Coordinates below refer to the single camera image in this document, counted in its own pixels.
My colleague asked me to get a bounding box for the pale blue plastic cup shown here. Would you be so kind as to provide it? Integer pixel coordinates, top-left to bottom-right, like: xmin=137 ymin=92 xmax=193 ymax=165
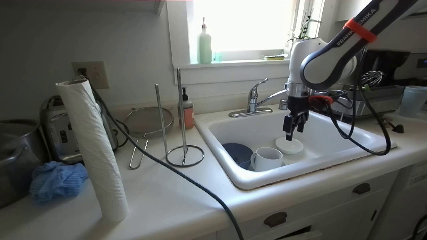
xmin=398 ymin=84 xmax=427 ymax=119

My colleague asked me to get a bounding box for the black handled kitchen utensil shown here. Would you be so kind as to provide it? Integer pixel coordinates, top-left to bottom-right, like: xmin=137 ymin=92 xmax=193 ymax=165
xmin=382 ymin=116 xmax=405 ymax=135

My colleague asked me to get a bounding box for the wall power outlet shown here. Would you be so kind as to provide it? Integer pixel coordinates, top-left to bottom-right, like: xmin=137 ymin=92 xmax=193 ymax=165
xmin=69 ymin=60 xmax=110 ymax=91

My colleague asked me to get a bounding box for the metal whisk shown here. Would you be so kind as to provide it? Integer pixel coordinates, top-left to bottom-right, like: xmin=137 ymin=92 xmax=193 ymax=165
xmin=357 ymin=68 xmax=384 ymax=91

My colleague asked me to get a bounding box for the small white plate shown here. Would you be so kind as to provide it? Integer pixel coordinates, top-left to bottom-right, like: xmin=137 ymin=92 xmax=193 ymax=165
xmin=273 ymin=135 xmax=305 ymax=156

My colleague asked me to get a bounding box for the dark blue bowl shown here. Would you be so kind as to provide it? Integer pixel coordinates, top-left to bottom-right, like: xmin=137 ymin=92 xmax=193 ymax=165
xmin=221 ymin=141 xmax=253 ymax=171

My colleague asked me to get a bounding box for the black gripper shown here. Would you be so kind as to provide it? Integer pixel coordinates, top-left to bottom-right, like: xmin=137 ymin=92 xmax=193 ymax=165
xmin=281 ymin=92 xmax=313 ymax=143

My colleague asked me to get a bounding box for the green dish soap bottle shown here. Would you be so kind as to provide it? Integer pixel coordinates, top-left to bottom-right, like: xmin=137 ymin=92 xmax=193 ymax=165
xmin=196 ymin=16 xmax=214 ymax=65

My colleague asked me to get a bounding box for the metal dish rack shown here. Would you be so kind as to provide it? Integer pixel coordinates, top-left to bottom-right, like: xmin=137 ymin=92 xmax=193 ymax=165
xmin=330 ymin=81 xmax=406 ymax=121

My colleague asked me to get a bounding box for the black coffee machine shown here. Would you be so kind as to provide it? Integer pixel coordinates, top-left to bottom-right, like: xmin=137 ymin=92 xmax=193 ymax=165
xmin=354 ymin=48 xmax=412 ymax=87

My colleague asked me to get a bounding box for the black power cable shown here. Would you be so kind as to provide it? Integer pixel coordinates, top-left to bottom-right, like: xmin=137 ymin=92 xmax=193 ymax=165
xmin=75 ymin=65 xmax=245 ymax=240

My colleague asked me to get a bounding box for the white base cabinet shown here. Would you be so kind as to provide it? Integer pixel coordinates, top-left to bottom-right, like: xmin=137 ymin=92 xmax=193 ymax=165
xmin=194 ymin=161 xmax=427 ymax=240

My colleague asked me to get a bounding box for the wire paper towel holder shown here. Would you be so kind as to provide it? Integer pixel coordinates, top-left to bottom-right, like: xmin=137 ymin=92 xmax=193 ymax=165
xmin=153 ymin=67 xmax=206 ymax=169

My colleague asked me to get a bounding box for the chrome faucet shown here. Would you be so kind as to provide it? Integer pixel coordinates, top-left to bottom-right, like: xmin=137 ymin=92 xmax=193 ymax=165
xmin=228 ymin=76 xmax=289 ymax=120

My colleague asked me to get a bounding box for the mesh strainer with handle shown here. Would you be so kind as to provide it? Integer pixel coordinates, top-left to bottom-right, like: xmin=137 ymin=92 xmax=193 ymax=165
xmin=120 ymin=105 xmax=176 ymax=172

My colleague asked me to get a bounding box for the dark drawer pull handle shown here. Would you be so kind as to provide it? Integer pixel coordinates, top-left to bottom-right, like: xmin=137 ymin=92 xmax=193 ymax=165
xmin=261 ymin=211 xmax=288 ymax=229
xmin=350 ymin=181 xmax=372 ymax=196

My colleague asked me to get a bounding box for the window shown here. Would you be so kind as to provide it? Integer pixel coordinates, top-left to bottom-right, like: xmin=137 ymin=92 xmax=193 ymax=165
xmin=185 ymin=0 xmax=322 ymax=63

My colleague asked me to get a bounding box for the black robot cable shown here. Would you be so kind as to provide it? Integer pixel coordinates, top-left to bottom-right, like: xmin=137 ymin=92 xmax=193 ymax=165
xmin=326 ymin=45 xmax=393 ymax=157

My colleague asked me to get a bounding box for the white mug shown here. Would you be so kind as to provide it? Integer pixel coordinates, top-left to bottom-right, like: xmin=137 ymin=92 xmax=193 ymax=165
xmin=249 ymin=145 xmax=284 ymax=173

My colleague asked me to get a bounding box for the white kitchen sink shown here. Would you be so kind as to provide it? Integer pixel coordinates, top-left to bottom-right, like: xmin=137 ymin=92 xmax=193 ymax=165
xmin=193 ymin=105 xmax=398 ymax=192

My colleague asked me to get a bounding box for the white paper towel roll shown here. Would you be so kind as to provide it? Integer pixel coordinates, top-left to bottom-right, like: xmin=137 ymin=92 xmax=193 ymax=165
xmin=53 ymin=77 xmax=130 ymax=225

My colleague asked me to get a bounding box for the blue bath pouf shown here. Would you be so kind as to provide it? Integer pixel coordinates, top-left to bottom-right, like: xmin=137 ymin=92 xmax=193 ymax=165
xmin=27 ymin=160 xmax=89 ymax=205

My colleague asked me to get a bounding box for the silver toaster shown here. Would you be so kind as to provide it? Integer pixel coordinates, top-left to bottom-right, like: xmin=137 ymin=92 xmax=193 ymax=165
xmin=38 ymin=93 xmax=120 ymax=165

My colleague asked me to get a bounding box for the orange soap pump bottle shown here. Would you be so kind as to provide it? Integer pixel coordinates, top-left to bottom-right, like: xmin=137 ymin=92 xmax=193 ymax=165
xmin=177 ymin=87 xmax=196 ymax=132

